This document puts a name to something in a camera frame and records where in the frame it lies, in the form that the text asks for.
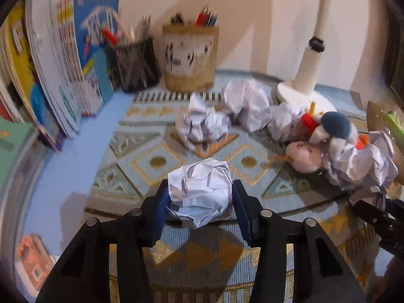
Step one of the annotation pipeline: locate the brown cylindrical pen holder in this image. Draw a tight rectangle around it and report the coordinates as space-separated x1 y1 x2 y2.
162 23 220 93

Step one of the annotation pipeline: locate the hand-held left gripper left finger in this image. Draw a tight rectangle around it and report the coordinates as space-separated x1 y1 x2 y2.
36 180 172 303

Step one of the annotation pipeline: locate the patterned blue and gold mat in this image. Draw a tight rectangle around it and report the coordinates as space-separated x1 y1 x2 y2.
84 69 401 303

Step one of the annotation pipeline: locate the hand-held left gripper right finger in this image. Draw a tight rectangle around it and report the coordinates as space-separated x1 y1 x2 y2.
232 179 367 303

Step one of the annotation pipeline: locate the pale plush doll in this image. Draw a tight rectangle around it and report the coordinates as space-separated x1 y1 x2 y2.
273 140 325 174

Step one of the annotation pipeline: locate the white paper ball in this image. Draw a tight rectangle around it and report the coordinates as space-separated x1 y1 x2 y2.
175 93 232 148
221 80 273 133
322 131 400 188
167 158 234 229
268 103 311 142

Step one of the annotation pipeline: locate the row of books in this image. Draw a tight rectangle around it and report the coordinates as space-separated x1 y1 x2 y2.
0 0 122 152

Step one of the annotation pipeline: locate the bunch of pencils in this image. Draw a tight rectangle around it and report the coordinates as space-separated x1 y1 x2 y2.
101 13 153 49

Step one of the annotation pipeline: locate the orange printed box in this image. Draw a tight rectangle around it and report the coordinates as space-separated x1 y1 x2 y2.
14 234 59 291

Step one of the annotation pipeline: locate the blue and white plush toy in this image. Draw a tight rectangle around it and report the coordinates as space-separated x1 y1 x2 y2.
300 101 370 161

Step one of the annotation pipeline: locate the black mesh pen holder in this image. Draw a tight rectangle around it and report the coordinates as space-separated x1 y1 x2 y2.
114 36 161 93

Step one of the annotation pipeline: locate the black clip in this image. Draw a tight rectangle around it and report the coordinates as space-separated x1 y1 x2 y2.
170 12 190 26

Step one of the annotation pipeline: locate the white desk lamp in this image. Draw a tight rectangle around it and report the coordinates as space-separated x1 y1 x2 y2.
276 0 343 111

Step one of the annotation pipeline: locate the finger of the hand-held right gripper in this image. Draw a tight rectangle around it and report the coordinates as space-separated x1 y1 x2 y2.
349 192 404 256

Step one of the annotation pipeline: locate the green book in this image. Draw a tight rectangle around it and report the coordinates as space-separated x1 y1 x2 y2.
0 117 35 177

